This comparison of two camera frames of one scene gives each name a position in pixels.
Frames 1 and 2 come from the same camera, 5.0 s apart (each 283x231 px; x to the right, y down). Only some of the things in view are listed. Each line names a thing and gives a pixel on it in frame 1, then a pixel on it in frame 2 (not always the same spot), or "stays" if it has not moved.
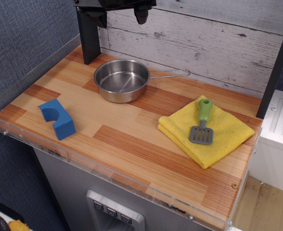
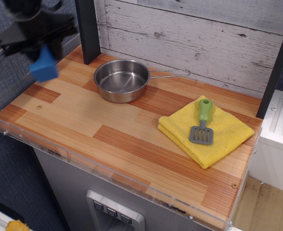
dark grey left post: [89, 37] stays
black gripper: [93, 9] → [38, 22]
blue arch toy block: [53, 110] → [45, 67]
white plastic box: [274, 161] stays
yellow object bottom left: [17, 225] stays
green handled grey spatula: [201, 134] stays
